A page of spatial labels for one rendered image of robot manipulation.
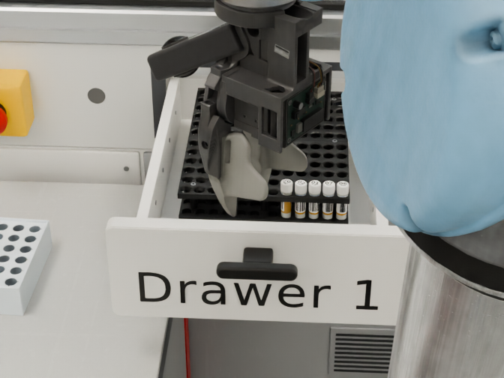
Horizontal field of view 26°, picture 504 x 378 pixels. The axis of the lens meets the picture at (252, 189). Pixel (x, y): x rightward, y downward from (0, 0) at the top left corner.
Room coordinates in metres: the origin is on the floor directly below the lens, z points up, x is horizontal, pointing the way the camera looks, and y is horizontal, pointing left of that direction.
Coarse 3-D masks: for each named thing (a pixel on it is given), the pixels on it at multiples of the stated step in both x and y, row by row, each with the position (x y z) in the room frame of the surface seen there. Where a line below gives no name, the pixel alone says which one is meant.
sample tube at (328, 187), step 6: (324, 186) 0.92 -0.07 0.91; (330, 186) 0.91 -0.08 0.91; (324, 192) 0.92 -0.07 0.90; (330, 192) 0.91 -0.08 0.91; (324, 204) 0.92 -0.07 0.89; (330, 204) 0.91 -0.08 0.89; (324, 210) 0.92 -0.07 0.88; (330, 210) 0.91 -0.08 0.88; (324, 216) 0.92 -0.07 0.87; (330, 216) 0.91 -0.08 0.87
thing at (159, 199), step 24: (168, 96) 1.13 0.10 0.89; (192, 96) 1.17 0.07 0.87; (168, 120) 1.07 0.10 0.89; (168, 144) 1.05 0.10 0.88; (168, 168) 1.04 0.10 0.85; (144, 192) 0.93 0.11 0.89; (168, 192) 1.01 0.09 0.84; (360, 192) 1.01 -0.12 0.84; (144, 216) 0.89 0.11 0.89; (168, 216) 0.97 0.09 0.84; (360, 216) 0.97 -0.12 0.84
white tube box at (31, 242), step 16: (0, 224) 1.01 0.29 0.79; (16, 224) 1.01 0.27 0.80; (32, 224) 1.01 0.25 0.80; (48, 224) 1.01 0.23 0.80; (0, 240) 0.98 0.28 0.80; (16, 240) 0.99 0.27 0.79; (32, 240) 0.99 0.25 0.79; (48, 240) 1.00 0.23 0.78; (0, 256) 0.95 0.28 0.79; (16, 256) 0.95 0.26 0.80; (32, 256) 0.94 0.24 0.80; (0, 272) 0.93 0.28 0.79; (16, 272) 0.93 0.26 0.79; (32, 272) 0.94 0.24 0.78; (0, 288) 0.89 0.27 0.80; (16, 288) 0.89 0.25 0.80; (32, 288) 0.93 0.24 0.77; (0, 304) 0.89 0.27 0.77; (16, 304) 0.89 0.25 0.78
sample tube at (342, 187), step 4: (340, 184) 0.92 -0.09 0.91; (344, 184) 0.92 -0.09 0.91; (348, 184) 0.92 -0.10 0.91; (340, 188) 0.91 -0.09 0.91; (344, 188) 0.91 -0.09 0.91; (348, 188) 0.92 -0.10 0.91; (340, 192) 0.91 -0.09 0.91; (344, 192) 0.91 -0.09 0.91; (348, 192) 0.92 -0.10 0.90; (340, 196) 0.91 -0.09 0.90; (344, 196) 0.91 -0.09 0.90; (340, 204) 0.91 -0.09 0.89; (344, 204) 0.91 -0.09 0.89; (336, 208) 0.92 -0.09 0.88; (340, 208) 0.91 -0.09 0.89; (344, 208) 0.91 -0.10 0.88; (336, 212) 0.92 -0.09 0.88; (340, 212) 0.91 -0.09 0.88; (344, 212) 0.91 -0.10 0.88; (336, 216) 0.92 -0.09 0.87; (340, 216) 0.91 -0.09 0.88; (344, 216) 0.91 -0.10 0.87
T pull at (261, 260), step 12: (252, 252) 0.81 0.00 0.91; (264, 252) 0.81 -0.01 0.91; (228, 264) 0.79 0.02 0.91; (240, 264) 0.79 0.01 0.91; (252, 264) 0.79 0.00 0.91; (264, 264) 0.79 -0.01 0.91; (276, 264) 0.79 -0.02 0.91; (288, 264) 0.79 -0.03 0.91; (228, 276) 0.78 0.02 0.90; (240, 276) 0.78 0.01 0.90; (252, 276) 0.78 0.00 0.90; (264, 276) 0.78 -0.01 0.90; (276, 276) 0.78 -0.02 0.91; (288, 276) 0.78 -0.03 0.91
